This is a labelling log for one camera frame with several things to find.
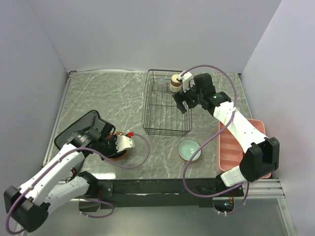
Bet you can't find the celadon green bowl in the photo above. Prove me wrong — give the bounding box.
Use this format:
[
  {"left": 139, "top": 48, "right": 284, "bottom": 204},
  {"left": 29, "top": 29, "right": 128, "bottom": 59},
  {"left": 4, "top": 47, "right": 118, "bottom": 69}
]
[{"left": 178, "top": 139, "right": 200, "bottom": 162}]

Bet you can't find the dark grey cloth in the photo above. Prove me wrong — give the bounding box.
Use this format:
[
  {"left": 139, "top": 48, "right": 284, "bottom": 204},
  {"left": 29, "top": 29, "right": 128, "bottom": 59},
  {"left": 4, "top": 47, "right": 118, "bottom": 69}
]
[{"left": 54, "top": 110, "right": 100, "bottom": 150}]

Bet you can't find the red floral lacquer plate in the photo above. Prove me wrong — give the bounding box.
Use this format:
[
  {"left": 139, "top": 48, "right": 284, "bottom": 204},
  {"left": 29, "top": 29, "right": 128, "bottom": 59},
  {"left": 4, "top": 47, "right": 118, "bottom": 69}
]
[{"left": 109, "top": 131, "right": 127, "bottom": 160}]

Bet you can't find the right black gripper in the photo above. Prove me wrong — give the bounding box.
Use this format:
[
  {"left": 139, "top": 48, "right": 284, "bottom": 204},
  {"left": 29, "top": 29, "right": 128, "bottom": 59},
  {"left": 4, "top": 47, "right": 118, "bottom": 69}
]
[{"left": 172, "top": 81, "right": 203, "bottom": 114}]

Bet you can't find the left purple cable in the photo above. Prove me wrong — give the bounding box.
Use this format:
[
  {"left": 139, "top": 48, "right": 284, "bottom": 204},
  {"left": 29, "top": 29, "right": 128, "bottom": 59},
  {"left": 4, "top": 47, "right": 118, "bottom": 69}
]
[{"left": 5, "top": 132, "right": 151, "bottom": 234}]

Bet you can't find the clear drinking glass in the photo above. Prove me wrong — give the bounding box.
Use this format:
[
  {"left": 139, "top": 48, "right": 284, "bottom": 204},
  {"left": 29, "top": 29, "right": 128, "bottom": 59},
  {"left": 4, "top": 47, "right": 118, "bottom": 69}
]
[{"left": 157, "top": 77, "right": 166, "bottom": 85}]

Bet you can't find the pink divided plastic tray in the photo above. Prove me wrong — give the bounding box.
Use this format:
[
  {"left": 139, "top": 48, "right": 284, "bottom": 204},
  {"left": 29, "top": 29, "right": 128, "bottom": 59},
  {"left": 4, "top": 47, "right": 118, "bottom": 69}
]
[{"left": 218, "top": 119, "right": 272, "bottom": 179}]

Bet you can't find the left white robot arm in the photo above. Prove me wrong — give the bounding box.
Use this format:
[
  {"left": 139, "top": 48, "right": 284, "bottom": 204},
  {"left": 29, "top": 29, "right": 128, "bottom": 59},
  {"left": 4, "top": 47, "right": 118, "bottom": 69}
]
[{"left": 4, "top": 120, "right": 117, "bottom": 235}]

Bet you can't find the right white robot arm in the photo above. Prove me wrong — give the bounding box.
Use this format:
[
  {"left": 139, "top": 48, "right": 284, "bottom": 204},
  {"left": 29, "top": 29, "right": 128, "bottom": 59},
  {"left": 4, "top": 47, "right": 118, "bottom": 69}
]
[{"left": 172, "top": 72, "right": 280, "bottom": 196}]

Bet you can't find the black wire dish rack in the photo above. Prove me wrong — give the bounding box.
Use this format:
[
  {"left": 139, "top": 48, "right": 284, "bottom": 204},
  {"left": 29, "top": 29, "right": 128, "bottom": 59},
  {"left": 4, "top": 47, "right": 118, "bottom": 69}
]
[{"left": 142, "top": 69, "right": 192, "bottom": 137}]

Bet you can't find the beige brown ceramic cup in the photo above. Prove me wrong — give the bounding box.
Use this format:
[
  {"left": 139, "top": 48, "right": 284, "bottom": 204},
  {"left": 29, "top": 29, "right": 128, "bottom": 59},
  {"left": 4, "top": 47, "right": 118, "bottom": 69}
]
[{"left": 169, "top": 74, "right": 182, "bottom": 93}]

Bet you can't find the aluminium rail frame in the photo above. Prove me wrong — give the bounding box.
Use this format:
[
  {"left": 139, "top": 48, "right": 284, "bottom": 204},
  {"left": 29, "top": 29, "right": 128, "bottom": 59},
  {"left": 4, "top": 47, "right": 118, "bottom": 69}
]
[{"left": 13, "top": 178, "right": 296, "bottom": 236}]

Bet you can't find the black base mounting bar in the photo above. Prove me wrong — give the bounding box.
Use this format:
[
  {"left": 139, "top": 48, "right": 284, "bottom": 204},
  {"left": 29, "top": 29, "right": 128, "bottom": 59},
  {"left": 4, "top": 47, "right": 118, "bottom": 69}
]
[{"left": 87, "top": 178, "right": 244, "bottom": 207}]

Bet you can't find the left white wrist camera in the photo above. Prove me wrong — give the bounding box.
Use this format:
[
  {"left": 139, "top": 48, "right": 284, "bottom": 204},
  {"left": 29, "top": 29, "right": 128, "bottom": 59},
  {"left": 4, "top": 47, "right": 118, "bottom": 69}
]
[{"left": 115, "top": 133, "right": 135, "bottom": 152}]

